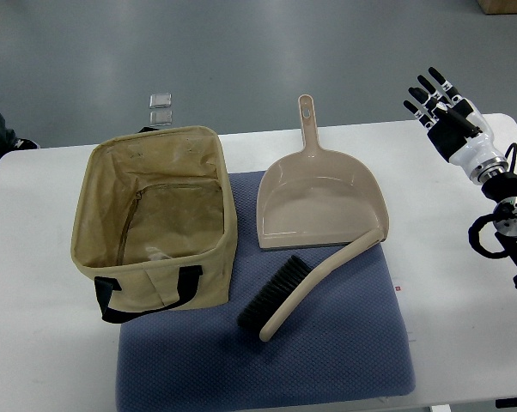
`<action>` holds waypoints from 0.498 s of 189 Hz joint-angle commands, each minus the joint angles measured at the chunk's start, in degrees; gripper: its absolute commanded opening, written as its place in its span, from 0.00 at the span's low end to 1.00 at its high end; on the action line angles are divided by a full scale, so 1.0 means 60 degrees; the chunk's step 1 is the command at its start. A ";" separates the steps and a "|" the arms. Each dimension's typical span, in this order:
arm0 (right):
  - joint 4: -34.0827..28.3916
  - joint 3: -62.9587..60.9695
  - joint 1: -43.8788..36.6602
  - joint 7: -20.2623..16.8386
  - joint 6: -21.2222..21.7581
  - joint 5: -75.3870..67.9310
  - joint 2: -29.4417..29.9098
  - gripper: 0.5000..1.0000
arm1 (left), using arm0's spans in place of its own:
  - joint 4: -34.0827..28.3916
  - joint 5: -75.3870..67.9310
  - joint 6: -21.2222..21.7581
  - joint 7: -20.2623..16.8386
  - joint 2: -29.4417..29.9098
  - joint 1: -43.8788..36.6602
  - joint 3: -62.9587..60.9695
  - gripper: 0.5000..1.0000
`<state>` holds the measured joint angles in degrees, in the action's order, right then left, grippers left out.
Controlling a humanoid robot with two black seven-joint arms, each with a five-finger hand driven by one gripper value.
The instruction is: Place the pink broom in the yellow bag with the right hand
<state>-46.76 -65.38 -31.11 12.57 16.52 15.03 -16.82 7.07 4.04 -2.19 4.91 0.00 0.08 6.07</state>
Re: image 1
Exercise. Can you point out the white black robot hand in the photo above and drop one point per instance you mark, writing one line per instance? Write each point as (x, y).
(456, 128)

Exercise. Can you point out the pink hand broom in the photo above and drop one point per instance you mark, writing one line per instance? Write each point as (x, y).
(292, 283)

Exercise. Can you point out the yellow fabric bag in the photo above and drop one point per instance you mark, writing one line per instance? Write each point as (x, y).
(155, 226)

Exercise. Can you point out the cardboard box corner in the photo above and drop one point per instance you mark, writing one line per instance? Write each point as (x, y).
(498, 7)

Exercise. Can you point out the pink dustpan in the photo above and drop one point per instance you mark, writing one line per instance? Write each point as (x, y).
(318, 196)

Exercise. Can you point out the blue quilted mat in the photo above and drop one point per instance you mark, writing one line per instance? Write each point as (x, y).
(346, 341)

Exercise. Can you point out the lower metal floor plate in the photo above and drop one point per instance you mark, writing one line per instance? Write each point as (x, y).
(160, 117)

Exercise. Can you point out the metal floor plate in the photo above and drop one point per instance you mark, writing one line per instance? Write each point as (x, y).
(160, 117)
(160, 100)

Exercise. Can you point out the upper metal floor plate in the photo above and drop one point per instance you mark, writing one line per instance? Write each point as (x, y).
(160, 100)

